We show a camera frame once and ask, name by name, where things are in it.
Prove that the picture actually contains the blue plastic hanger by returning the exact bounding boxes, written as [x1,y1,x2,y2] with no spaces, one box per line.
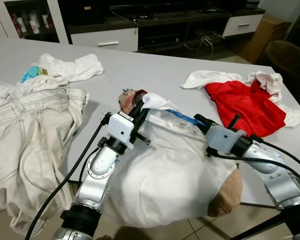
[166,109,201,126]

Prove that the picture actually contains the white shirt tan sleeves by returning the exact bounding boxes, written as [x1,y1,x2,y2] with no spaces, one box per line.
[102,90,243,228]

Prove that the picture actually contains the white crumpled garment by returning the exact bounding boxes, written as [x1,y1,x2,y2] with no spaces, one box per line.
[181,70,300,128]

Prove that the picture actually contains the white TV cabinet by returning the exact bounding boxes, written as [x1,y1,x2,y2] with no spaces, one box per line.
[0,0,266,53]

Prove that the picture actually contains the white t-shirt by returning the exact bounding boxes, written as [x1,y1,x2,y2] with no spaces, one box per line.
[32,52,105,85]

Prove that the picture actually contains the dark brown chair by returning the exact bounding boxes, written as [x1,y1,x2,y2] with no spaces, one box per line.
[265,40,300,108]

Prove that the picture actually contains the tall brown cardboard box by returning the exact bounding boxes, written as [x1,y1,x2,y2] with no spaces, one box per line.
[239,14,291,63]

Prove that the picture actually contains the teal cloth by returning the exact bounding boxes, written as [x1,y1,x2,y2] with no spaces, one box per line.
[20,65,41,83]

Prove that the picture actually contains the beige jeans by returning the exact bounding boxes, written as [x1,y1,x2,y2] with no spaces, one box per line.
[0,86,91,236]

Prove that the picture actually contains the white rumpled clothes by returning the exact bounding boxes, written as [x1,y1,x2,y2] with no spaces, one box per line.
[0,74,66,108]

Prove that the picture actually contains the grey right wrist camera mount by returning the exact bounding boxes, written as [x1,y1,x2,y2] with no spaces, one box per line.
[206,125,241,155]

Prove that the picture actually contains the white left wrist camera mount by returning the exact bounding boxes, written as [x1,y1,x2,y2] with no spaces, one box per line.
[107,112,136,146]

